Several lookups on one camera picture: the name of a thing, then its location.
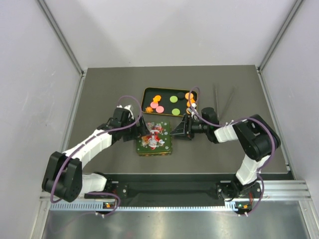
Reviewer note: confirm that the green round cookie upper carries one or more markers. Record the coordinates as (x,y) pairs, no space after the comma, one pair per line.
(173,99)

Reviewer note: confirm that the green round cookie lower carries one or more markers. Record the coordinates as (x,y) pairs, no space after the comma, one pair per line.
(175,112)

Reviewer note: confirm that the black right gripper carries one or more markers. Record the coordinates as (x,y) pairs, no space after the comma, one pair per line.
(185,127)

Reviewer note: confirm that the orange bird cookie left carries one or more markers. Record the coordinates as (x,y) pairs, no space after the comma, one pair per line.
(157,99)

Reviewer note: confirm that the black round cookie on tray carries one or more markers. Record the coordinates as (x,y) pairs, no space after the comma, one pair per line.
(180,95)

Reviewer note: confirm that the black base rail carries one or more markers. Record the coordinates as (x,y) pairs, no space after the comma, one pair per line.
(179,190)

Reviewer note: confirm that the orange round cookie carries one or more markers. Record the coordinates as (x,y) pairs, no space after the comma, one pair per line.
(189,96)
(189,111)

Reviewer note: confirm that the orange star cookie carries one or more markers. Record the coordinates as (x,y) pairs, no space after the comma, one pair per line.
(149,110)

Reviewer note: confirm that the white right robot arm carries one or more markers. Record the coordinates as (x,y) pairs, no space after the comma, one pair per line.
(258,140)

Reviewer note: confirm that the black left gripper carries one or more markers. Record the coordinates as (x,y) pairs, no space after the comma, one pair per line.
(139,131)

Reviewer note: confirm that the black rectangular tray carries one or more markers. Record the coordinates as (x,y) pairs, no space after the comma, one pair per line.
(165,93)

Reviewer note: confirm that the orange bird cookie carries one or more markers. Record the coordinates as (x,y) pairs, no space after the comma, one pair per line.
(157,99)
(188,103)

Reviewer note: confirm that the orange round cookie bottom right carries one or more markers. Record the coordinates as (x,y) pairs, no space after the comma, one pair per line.
(189,111)

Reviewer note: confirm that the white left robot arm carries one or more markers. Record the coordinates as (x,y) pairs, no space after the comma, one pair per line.
(64,177)

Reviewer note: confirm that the pink round cookie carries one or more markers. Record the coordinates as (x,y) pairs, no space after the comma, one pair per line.
(154,105)
(159,109)

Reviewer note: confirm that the orange round cookie top right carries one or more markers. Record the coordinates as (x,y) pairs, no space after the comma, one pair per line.
(189,96)

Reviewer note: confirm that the gold square tin lid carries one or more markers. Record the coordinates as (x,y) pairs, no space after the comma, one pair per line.
(158,142)

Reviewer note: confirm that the orange bird cookie right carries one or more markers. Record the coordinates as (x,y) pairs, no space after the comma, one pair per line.
(188,103)

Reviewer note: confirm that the green round cookie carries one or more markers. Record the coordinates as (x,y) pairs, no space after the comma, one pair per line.
(173,99)
(175,112)

